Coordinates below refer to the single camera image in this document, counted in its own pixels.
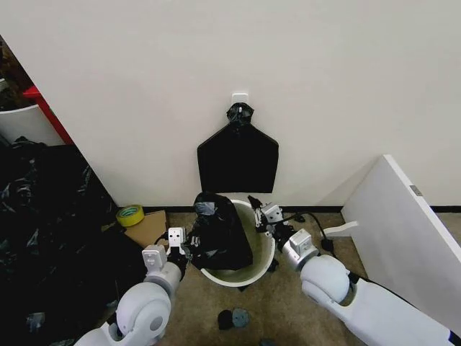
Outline white flat board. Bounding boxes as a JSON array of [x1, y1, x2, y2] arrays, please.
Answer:
[[341, 154, 461, 320]]

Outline white round container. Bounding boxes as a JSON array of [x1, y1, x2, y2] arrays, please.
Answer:
[[0, 103, 66, 147]]

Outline white wall hook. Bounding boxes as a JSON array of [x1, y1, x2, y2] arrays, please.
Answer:
[[230, 92, 250, 109]]

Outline yellow tape roll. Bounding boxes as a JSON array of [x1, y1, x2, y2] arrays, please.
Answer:
[[115, 204, 146, 228]]

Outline black round disc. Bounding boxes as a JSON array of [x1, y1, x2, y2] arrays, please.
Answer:
[[217, 309, 236, 331]]

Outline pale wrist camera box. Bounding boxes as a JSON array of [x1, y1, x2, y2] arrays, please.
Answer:
[[261, 204, 284, 226], [167, 226, 187, 249]]

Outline white round trash bin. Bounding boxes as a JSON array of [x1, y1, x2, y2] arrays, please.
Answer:
[[200, 198, 277, 288]]

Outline brown cardboard sheet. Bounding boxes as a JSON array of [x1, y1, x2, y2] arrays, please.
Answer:
[[123, 209, 169, 250]]

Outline red frame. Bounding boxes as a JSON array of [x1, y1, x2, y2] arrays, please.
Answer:
[[22, 85, 75, 146]]

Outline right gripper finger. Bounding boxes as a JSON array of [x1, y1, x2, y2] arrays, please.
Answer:
[[254, 215, 270, 237], [247, 195, 267, 218]]

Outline pile of black garbage bags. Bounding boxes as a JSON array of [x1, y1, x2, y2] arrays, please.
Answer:
[[0, 136, 147, 346]]

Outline black base under bin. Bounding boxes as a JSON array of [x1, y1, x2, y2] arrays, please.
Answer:
[[236, 257, 280, 293]]

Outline black garbage bag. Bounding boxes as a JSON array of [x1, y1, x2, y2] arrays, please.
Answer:
[[189, 191, 254, 272]]

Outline white plastic bracket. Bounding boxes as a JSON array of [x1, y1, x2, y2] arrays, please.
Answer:
[[321, 220, 359, 239]]

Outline hanging black garbage bags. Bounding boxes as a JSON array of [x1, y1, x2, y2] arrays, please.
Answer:
[[196, 102, 280, 195]]

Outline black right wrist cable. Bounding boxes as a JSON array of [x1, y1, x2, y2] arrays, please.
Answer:
[[282, 212, 336, 257]]

